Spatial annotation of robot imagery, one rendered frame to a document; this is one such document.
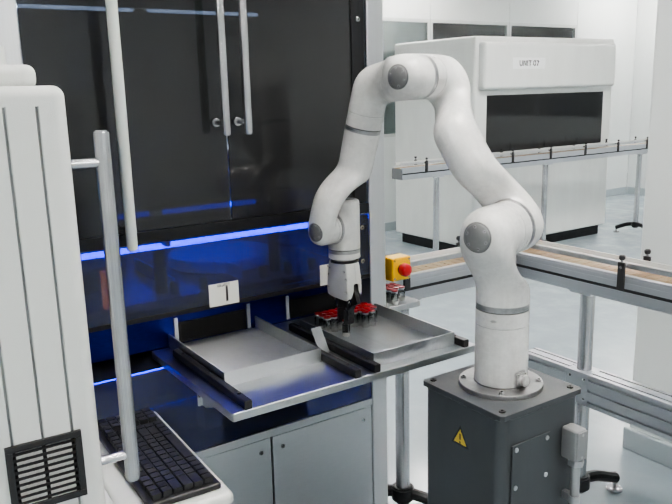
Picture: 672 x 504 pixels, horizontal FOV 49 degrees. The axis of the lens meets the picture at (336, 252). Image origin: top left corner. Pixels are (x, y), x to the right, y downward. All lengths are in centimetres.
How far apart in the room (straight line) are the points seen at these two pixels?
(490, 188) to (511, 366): 40
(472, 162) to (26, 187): 92
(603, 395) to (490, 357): 106
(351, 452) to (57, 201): 142
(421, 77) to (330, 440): 114
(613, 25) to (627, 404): 846
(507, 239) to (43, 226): 89
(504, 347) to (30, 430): 97
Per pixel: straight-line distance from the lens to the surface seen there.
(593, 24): 1041
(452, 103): 171
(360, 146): 182
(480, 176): 165
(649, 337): 327
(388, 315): 214
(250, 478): 217
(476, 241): 156
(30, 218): 119
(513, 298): 165
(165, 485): 146
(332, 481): 234
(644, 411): 263
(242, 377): 173
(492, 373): 170
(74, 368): 126
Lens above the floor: 153
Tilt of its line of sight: 12 degrees down
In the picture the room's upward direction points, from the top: 1 degrees counter-clockwise
